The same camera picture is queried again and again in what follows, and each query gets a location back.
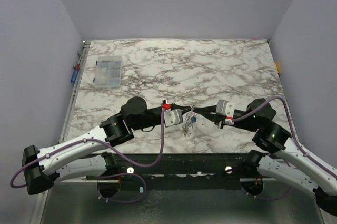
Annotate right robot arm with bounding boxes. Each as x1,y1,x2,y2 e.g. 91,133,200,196
193,98,336,216

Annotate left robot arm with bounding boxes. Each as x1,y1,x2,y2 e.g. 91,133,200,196
22,96,191,195

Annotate clear plastic organizer box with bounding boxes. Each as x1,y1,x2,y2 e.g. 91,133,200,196
93,56,123,89

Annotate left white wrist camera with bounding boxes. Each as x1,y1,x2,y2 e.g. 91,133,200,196
164,109,183,127

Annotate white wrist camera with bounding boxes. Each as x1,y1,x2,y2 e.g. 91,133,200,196
215,100,235,117
164,109,183,127

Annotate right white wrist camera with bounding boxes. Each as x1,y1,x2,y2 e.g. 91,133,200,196
215,100,235,117

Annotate black table edge rail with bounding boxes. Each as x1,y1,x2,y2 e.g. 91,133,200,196
52,152,316,190

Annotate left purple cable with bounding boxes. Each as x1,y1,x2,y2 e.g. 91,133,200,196
9,108,169,189

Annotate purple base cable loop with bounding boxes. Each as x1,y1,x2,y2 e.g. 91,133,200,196
97,171,148,204

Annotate blue clamp on wall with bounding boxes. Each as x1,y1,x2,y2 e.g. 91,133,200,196
70,63,80,84

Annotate aluminium side rail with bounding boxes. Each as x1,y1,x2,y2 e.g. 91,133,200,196
58,40,91,143

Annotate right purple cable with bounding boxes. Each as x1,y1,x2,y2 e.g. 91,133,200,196
231,96,337,172

